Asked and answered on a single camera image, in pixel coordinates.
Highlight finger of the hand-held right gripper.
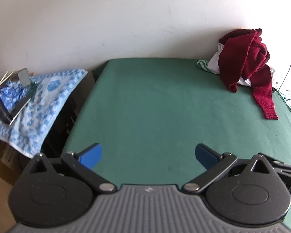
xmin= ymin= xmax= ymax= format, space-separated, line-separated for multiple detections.
xmin=258 ymin=152 xmax=291 ymax=175

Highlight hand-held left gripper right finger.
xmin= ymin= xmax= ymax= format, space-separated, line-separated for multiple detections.
xmin=182 ymin=143 xmax=272 ymax=195

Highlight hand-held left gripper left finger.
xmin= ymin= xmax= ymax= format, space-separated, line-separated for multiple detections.
xmin=30 ymin=143 xmax=118 ymax=195

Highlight dark red knitted sweater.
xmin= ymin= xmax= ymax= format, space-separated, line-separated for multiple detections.
xmin=218 ymin=29 xmax=279 ymax=120

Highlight black plastic crate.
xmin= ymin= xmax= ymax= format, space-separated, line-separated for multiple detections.
xmin=41 ymin=71 xmax=98 ymax=159

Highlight blue floral white towel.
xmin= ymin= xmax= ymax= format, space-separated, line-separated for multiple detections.
xmin=0 ymin=68 xmax=89 ymax=158

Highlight green striped white cloth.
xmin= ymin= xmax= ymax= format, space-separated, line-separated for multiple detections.
xmin=197 ymin=59 xmax=212 ymax=74

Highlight white shirt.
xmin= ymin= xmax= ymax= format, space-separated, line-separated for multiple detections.
xmin=208 ymin=42 xmax=277 ymax=88

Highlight blue patterned fabric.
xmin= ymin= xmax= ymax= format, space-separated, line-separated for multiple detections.
xmin=0 ymin=81 xmax=27 ymax=111

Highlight small grey mirror on stand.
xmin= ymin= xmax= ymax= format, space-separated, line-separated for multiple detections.
xmin=17 ymin=69 xmax=37 ymax=88

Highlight thin wooden sticks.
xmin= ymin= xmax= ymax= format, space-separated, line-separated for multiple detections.
xmin=0 ymin=71 xmax=15 ymax=88

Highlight black wall cable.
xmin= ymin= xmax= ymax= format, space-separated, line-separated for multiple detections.
xmin=279 ymin=39 xmax=291 ymax=91

